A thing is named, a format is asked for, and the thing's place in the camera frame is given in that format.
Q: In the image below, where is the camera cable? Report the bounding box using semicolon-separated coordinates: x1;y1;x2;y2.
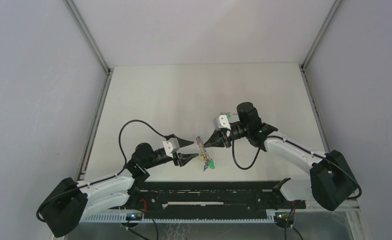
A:
118;119;168;167
231;132;263;171

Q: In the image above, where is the green key tag on ring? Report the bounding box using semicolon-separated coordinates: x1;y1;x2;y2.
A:
207;160;215;169

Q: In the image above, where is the key with green tag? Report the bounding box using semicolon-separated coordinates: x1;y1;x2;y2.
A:
220;112;232;118

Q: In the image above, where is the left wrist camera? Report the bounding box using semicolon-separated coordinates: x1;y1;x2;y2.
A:
162;138;180;158

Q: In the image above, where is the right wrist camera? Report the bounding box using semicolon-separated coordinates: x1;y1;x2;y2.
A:
213;114;231;131

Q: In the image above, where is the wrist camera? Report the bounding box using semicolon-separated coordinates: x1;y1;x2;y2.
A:
213;114;231;131
162;138;180;158

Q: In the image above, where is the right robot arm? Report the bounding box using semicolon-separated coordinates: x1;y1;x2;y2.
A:
203;102;362;211

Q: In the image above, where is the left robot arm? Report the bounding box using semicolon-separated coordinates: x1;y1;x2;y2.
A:
36;134;198;238

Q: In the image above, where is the right camera cable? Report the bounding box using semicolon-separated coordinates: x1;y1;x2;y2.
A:
231;132;263;171

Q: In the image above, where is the left camera cable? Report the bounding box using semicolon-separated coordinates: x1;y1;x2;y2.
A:
118;119;168;167

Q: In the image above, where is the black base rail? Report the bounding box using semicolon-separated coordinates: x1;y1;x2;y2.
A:
73;178;316;221

